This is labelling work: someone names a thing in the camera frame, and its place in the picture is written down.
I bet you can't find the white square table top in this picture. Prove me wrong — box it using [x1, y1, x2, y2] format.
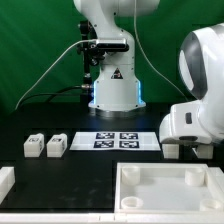
[114, 163, 224, 214]

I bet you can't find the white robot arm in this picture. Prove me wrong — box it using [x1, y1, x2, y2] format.
[73, 0, 224, 144]

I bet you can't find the white sheet with tags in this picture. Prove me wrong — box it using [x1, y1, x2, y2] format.
[70, 131, 160, 151]

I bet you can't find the white obstacle bar left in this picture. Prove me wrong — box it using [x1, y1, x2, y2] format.
[0, 167, 15, 204]

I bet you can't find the black cable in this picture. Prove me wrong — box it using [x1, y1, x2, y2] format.
[16, 84, 94, 109]

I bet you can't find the black camera stand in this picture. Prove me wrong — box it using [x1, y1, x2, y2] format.
[77, 20, 99, 84]

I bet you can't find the silver camera on stand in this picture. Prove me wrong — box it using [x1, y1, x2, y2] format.
[96, 38, 129, 52]

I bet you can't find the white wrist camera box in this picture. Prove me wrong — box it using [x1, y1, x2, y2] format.
[159, 100, 212, 144]

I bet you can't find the white camera cable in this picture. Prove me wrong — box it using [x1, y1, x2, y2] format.
[14, 38, 98, 111]

